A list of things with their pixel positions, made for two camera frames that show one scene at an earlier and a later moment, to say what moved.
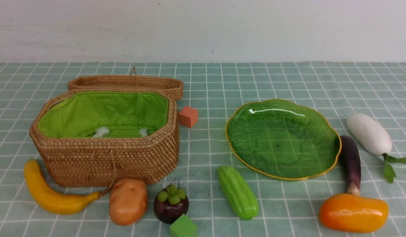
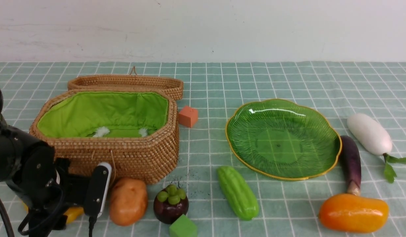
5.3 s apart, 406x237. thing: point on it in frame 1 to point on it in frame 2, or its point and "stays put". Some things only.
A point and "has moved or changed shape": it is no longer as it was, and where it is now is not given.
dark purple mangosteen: x=170 y=203 stays put
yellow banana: x=50 y=199 has moved or changed shape
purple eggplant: x=351 y=159 stays put
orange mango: x=347 y=213 stays put
